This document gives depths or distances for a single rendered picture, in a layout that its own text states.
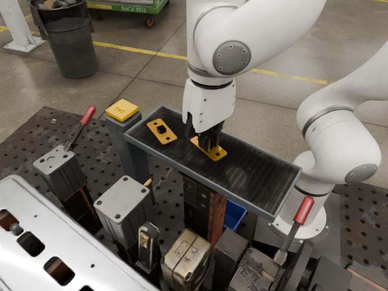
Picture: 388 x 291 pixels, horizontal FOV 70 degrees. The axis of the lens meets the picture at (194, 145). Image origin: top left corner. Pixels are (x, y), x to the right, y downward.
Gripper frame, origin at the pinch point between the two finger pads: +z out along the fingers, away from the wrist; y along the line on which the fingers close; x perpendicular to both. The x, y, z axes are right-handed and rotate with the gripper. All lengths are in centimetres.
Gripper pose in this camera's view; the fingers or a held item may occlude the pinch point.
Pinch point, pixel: (208, 138)
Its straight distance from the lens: 59.0
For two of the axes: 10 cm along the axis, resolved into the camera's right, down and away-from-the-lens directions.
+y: -7.7, 4.6, -4.5
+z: 0.0, 7.0, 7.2
